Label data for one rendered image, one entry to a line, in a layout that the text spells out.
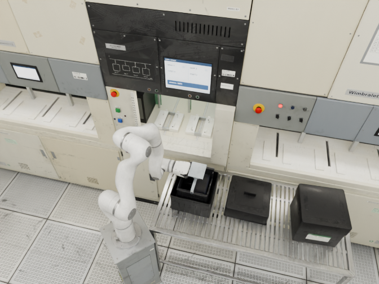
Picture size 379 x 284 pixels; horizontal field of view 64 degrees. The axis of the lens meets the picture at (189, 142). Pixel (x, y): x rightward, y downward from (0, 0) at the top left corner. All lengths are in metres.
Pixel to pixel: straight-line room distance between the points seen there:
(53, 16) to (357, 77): 1.70
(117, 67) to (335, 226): 1.62
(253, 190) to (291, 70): 0.87
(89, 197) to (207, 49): 2.08
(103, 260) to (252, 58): 2.09
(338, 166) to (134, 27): 1.72
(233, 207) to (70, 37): 1.48
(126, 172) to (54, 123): 1.30
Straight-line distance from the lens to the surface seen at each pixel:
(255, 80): 1.82
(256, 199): 2.15
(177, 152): 2.36
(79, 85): 2.24
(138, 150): 1.55
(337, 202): 2.13
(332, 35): 1.70
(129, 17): 1.80
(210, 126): 2.50
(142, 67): 1.92
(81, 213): 3.20
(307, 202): 2.05
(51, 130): 2.79
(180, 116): 2.59
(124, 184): 1.68
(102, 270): 2.89
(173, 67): 1.85
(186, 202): 2.05
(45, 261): 3.08
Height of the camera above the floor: 2.64
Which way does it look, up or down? 47 degrees down
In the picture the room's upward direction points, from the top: 1 degrees clockwise
